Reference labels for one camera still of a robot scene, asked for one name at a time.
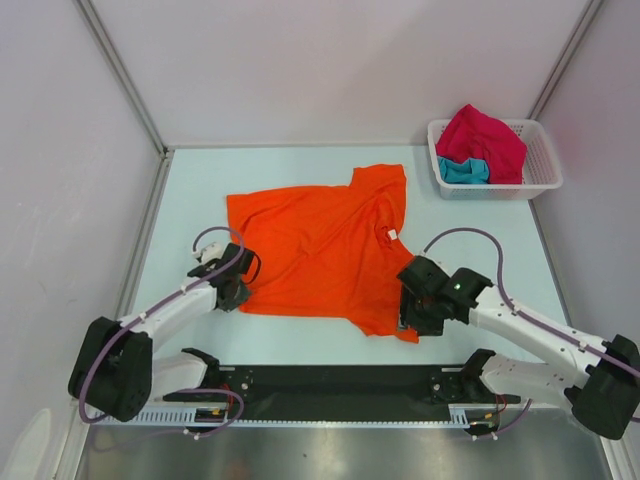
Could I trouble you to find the orange t shirt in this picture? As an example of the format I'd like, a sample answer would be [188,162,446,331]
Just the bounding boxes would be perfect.
[227,164,418,343]

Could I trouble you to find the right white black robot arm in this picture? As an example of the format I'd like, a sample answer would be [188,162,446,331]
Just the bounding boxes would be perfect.
[397,256,639,440]

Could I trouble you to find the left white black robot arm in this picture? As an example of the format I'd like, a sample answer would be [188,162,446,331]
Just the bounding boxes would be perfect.
[68,243,262,424]

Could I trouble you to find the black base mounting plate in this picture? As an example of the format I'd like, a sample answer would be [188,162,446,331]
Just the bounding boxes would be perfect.
[162,363,522,424]

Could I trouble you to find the teal t shirt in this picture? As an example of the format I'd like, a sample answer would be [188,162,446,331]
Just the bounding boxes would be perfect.
[438,156,489,185]

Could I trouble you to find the magenta t shirt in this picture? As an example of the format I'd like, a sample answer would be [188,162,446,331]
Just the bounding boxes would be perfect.
[436,104,527,185]

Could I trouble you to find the white plastic laundry basket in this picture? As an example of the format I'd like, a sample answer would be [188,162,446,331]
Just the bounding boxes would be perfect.
[427,119,563,200]

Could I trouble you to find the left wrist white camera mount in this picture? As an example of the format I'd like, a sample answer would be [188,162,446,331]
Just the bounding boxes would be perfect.
[192,242,225,264]

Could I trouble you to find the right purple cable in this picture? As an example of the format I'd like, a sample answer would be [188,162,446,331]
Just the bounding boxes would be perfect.
[422,227,640,441]

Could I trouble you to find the aluminium front frame rail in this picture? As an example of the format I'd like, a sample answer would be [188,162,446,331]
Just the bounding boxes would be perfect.
[69,366,621,409]

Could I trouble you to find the right white slotted cable duct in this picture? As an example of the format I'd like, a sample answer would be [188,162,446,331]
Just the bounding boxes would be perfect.
[449,405,503,429]

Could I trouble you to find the white slotted cable duct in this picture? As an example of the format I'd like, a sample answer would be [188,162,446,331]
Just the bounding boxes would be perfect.
[99,407,230,427]
[449,405,503,429]

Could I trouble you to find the left white slotted cable duct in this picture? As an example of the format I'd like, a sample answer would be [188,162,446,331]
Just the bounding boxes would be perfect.
[99,407,230,427]

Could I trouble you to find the left aluminium corner post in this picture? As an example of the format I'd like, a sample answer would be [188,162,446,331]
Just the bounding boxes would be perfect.
[73,0,168,158]

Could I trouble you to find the aluminium corner post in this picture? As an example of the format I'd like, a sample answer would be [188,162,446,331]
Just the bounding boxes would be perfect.
[73,0,168,158]
[527,0,608,120]

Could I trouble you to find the right aluminium corner post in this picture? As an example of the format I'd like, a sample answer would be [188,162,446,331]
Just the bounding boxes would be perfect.
[527,0,608,120]

